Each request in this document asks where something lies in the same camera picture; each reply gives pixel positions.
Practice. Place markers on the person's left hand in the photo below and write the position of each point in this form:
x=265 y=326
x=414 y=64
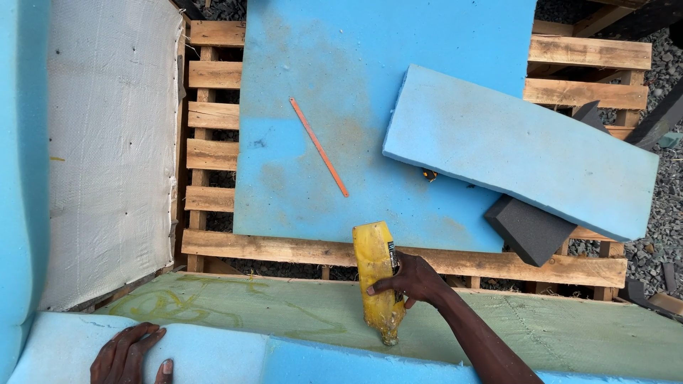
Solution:
x=115 y=360

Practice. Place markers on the person's right hand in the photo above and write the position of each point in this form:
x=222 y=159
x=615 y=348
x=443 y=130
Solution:
x=421 y=280

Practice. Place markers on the yellow glue bottle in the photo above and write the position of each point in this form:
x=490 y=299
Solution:
x=376 y=266

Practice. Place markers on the blue foam seat cushion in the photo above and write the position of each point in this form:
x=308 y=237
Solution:
x=213 y=357

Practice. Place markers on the yellow black hand tool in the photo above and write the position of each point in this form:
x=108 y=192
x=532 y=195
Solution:
x=429 y=174

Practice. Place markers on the large dark grey foam block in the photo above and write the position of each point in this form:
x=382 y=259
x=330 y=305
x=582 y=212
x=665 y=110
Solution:
x=528 y=232

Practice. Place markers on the wooden pallet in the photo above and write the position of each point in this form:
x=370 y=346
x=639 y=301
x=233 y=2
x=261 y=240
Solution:
x=267 y=250

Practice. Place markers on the thick blue foam slab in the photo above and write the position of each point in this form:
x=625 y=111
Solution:
x=507 y=144

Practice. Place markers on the orange hacksaw blade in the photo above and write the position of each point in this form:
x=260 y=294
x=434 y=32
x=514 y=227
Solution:
x=318 y=146

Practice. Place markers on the white woven fabric panel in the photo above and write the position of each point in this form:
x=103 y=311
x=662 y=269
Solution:
x=106 y=160

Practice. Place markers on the small dark grey foam piece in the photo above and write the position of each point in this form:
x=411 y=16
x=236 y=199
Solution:
x=589 y=114

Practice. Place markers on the light wood offcut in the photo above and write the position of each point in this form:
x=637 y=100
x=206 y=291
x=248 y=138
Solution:
x=667 y=304

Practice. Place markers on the large blue foam sheet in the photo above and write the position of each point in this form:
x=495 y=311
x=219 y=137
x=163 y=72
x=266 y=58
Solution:
x=320 y=53

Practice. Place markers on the teal foam scrap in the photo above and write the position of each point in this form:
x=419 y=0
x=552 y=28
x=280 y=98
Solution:
x=670 y=140

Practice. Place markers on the black plank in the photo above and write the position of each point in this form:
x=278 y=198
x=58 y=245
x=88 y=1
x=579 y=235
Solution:
x=659 y=120

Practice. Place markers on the green fabric frame panel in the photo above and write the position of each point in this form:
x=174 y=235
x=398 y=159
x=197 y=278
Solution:
x=533 y=330

